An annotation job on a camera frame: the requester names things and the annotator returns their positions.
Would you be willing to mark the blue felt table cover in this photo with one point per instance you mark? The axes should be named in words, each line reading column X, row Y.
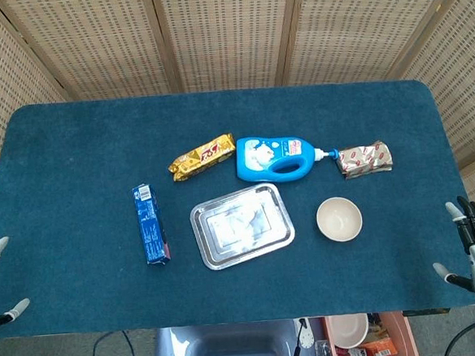
column 223, row 211

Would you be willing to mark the cream ceramic bowl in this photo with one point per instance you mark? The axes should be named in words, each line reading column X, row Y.
column 339, row 219

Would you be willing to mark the woven rattan folding screen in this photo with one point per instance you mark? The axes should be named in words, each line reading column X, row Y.
column 227, row 36

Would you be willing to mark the orange snack bag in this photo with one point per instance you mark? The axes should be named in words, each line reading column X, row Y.
column 381, row 346

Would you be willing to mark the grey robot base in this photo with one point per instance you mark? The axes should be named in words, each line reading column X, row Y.
column 225, row 348

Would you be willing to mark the pink plastic storage bin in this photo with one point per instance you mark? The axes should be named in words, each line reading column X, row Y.
column 395, row 338

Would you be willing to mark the gold snack packet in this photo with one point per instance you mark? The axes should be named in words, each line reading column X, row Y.
column 202, row 157

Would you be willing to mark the clear plastic bottle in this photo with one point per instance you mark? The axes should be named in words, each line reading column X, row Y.
column 323, row 354

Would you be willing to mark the dark blue cookie box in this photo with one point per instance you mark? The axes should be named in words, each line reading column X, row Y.
column 151, row 225

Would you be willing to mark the blue detergent bottle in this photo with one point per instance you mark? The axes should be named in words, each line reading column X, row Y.
column 275, row 158

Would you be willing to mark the white bowl in bin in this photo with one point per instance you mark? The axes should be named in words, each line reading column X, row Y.
column 348, row 330

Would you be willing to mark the silver red-print foil packet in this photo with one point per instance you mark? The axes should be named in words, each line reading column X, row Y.
column 366, row 159

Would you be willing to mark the silver metal tray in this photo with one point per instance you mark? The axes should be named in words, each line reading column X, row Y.
column 242, row 225

